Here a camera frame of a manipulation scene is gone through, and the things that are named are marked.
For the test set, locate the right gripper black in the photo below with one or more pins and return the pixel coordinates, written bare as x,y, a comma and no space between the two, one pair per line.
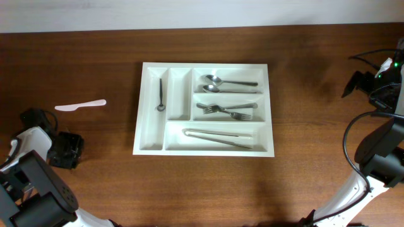
362,81

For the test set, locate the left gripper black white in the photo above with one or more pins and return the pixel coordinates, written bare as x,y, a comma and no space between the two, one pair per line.
67,150

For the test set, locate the small metal teaspoon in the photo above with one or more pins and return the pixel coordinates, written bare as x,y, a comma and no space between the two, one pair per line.
161,106

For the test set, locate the metal tongs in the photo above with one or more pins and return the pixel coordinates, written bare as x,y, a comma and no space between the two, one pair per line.
228,138

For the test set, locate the white handled fork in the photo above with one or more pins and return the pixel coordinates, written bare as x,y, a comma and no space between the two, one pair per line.
234,115

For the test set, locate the large metal spoon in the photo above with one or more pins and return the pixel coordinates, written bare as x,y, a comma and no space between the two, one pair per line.
215,80
215,89

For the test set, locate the metal fork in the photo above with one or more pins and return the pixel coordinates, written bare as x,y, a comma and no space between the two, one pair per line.
216,108

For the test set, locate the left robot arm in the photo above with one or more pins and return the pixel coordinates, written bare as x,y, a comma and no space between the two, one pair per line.
32,194

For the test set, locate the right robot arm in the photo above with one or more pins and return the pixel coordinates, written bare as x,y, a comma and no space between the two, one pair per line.
378,161

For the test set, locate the pink plastic knife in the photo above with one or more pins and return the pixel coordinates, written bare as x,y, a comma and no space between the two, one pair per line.
73,107

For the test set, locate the white cutlery tray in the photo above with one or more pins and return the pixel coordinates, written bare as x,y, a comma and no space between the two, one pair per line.
160,133

